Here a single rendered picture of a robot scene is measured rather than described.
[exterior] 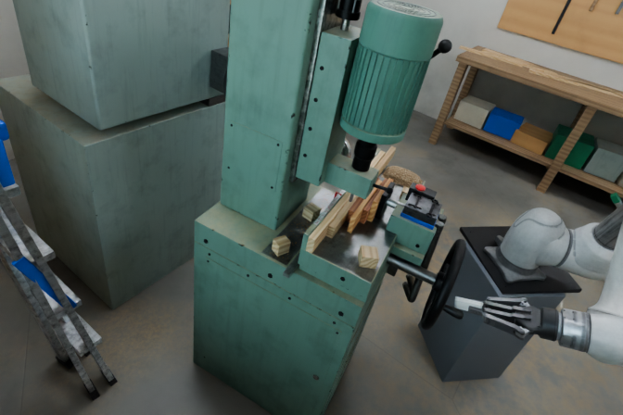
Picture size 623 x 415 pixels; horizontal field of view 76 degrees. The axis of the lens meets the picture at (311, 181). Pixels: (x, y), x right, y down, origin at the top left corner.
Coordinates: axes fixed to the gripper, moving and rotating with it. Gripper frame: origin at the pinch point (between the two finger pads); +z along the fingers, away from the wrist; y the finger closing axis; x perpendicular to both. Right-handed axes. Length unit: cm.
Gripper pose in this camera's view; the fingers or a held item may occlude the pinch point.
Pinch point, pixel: (468, 305)
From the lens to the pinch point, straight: 117.9
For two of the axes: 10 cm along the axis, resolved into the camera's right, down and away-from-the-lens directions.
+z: -8.7, -0.9, 4.8
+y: -4.6, 4.4, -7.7
